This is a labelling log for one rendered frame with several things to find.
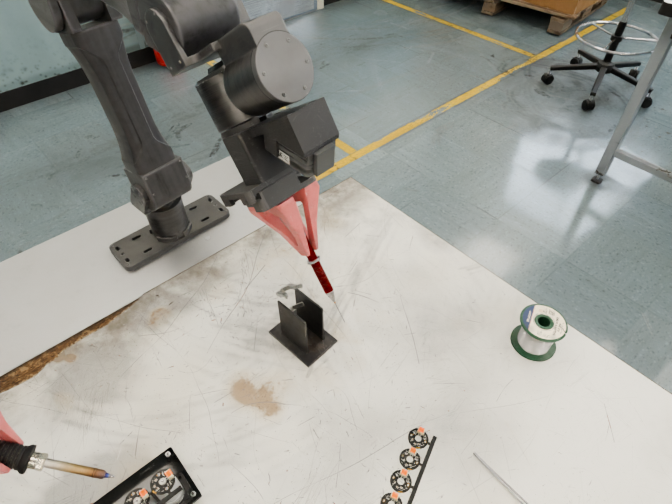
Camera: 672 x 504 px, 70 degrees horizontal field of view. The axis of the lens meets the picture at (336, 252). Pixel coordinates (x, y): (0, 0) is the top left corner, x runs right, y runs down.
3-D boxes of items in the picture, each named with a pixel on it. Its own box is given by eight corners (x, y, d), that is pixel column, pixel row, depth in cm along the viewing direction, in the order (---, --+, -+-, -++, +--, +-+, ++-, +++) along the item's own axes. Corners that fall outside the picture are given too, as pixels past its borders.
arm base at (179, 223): (224, 180, 81) (201, 162, 84) (111, 238, 71) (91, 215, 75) (232, 215, 87) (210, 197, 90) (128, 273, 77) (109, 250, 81)
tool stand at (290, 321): (311, 334, 74) (278, 274, 70) (351, 345, 66) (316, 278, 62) (283, 358, 71) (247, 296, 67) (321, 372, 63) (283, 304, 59)
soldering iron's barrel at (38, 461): (107, 469, 46) (34, 454, 44) (108, 464, 45) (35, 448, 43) (100, 485, 45) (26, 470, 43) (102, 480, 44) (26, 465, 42)
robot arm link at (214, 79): (292, 112, 47) (260, 41, 44) (247, 136, 44) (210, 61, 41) (257, 124, 52) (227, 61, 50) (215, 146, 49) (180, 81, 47)
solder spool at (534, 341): (532, 317, 71) (543, 296, 67) (565, 349, 67) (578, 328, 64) (501, 335, 69) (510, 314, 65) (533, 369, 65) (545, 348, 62)
